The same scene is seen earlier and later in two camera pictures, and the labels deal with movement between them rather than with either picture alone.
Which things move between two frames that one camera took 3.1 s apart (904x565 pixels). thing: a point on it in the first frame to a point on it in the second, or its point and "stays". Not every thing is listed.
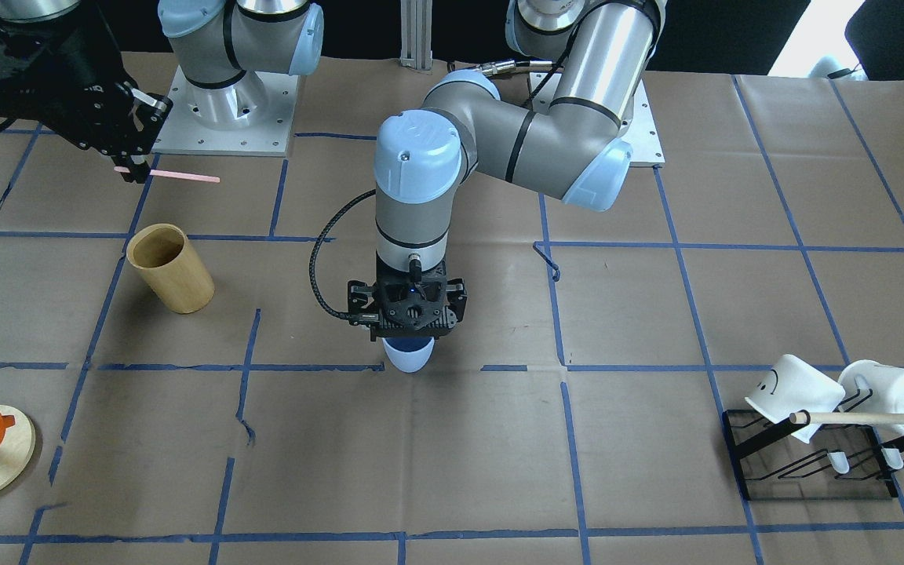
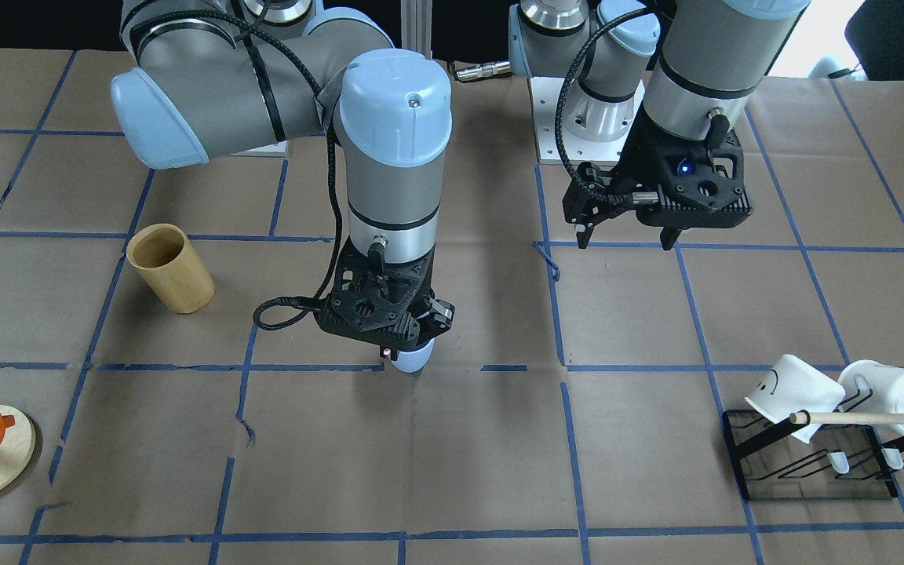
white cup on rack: (873, 388) stays
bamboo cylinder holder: (163, 256) stays
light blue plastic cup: (410, 354) stays
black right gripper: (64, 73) to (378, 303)
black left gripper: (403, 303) to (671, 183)
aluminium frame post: (417, 34) stays
